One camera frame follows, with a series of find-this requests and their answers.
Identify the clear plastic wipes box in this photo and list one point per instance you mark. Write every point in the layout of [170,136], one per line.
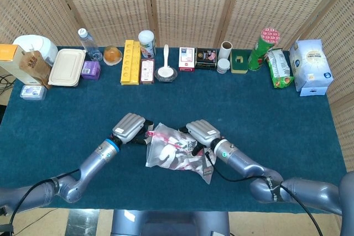
[32,92]

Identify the red white patterned garment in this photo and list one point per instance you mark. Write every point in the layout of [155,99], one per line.
[168,156]

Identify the yellow plastic egg tray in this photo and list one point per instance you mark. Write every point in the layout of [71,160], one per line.
[130,62]

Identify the black printed box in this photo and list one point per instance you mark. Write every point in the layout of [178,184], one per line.
[206,59]

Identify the orange jelly cup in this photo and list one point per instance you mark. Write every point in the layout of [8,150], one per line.
[112,55]

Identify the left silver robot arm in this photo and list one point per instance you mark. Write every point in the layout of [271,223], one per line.
[91,164]

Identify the brown paper pouch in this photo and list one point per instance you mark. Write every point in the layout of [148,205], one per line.
[34,67]

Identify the patterned ceramic bowl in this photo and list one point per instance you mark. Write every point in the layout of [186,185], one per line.
[172,77]

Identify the green and yellow sponge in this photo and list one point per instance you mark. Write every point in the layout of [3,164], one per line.
[239,62]

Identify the green snack bag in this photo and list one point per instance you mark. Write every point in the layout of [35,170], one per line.
[279,67]

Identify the purple carton box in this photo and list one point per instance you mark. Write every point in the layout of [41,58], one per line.
[90,70]

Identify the white canister with green label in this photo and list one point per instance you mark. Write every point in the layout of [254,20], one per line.
[146,44]

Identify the white kitchen appliance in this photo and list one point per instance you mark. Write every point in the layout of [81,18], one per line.
[38,45]

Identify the blue table cloth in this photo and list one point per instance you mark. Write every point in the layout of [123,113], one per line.
[249,103]

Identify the white cardboard box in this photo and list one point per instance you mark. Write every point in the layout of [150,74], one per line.
[314,91]

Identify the small white jar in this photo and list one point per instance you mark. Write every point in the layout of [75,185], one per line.
[223,66]

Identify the grey robot torso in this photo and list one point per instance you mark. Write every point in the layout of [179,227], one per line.
[166,223]

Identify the beige lidded food container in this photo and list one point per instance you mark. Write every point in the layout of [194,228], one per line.
[66,67]

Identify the red and white box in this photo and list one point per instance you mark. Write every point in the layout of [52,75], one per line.
[186,59]

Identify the clear plastic water bottle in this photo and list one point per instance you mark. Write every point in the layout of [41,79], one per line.
[89,45]

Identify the frosted plastic zip bag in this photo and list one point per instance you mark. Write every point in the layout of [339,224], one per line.
[159,133]

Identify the orange and beige carton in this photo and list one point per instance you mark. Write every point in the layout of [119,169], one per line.
[11,64]

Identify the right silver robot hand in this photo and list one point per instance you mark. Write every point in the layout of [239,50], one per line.
[203,132]

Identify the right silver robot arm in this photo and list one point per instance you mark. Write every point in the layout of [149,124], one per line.
[243,164]

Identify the green chips can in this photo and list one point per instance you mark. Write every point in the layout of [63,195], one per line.
[261,51]

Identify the white blue flour bag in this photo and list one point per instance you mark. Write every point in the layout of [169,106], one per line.
[309,64]

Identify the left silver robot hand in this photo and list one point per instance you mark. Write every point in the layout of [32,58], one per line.
[128,126]

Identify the dark red small carton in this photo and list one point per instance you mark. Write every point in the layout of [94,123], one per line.
[147,70]

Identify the white plastic spoon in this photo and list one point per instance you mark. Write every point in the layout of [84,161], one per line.
[166,53]

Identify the white paper roll tube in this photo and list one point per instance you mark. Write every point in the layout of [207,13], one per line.
[226,51]

